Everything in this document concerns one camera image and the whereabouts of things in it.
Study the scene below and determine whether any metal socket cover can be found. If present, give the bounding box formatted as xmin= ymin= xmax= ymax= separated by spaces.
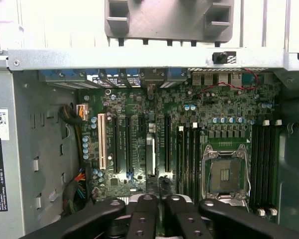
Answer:
xmin=206 ymin=193 xmax=249 ymax=207

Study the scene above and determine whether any white expansion slot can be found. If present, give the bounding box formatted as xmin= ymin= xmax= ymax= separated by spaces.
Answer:
xmin=98 ymin=113 xmax=108 ymax=170

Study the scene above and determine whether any gray parts rack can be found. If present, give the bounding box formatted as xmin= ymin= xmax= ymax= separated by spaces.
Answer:
xmin=104 ymin=0 xmax=234 ymax=43

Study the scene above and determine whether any CPU socket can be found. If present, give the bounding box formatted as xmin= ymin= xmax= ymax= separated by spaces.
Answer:
xmin=201 ymin=143 xmax=251 ymax=200

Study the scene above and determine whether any black expansion slot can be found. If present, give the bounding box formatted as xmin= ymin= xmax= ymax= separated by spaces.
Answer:
xmin=164 ymin=115 xmax=172 ymax=173
xmin=125 ymin=115 xmax=134 ymax=174
xmin=111 ymin=115 xmax=122 ymax=174

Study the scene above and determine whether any gray power supply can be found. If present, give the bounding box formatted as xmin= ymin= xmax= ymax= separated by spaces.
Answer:
xmin=0 ymin=72 xmax=25 ymax=239

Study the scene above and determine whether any green motherboard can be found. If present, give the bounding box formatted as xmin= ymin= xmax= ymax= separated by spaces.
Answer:
xmin=77 ymin=72 xmax=282 ymax=225

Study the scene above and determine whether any thin red looped wire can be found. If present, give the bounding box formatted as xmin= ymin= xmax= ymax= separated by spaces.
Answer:
xmin=196 ymin=70 xmax=261 ymax=100

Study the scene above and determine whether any open black PC case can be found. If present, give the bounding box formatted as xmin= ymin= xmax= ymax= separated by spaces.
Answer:
xmin=0 ymin=47 xmax=299 ymax=239

